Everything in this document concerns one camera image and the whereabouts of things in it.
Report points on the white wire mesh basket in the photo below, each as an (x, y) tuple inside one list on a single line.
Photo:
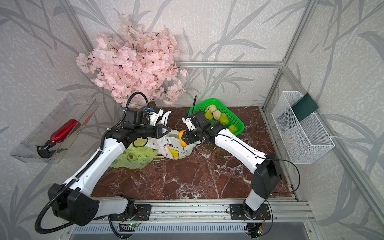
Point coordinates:
[(305, 140)]

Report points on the green pear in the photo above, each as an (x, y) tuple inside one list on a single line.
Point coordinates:
[(233, 129), (209, 115)]

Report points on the green plastic basket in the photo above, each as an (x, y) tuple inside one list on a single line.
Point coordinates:
[(223, 115)]

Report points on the white printed plastic bag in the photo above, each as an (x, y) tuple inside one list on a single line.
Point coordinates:
[(170, 146)]

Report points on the green pear right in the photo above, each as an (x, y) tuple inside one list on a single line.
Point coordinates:
[(233, 129)]

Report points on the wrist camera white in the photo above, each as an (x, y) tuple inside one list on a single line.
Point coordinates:
[(154, 114), (189, 124)]

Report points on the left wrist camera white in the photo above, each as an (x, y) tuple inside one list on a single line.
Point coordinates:
[(154, 114)]

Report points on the pink cherry blossom bouquet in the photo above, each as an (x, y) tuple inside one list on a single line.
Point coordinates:
[(141, 62)]

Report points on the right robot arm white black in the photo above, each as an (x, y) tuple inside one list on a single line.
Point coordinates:
[(267, 173)]

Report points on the orange yellow pear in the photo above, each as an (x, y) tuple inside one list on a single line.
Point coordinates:
[(182, 139)]

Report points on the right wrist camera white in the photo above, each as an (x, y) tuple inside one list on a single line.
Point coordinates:
[(189, 124)]

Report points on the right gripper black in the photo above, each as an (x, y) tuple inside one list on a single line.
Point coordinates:
[(186, 138)]

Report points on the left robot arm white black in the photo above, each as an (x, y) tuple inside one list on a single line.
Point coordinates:
[(72, 202)]

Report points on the red spray bottle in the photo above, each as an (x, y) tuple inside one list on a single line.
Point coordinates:
[(49, 148)]

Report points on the green avocado plastic bag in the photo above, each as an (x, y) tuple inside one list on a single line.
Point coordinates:
[(136, 158)]

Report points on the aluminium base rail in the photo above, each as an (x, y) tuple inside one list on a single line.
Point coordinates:
[(215, 210)]

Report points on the dark green card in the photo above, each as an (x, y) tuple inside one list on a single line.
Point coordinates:
[(304, 107)]

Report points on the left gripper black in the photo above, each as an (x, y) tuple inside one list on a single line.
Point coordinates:
[(158, 129)]

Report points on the clear wall tray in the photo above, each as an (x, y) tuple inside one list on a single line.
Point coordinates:
[(73, 106)]

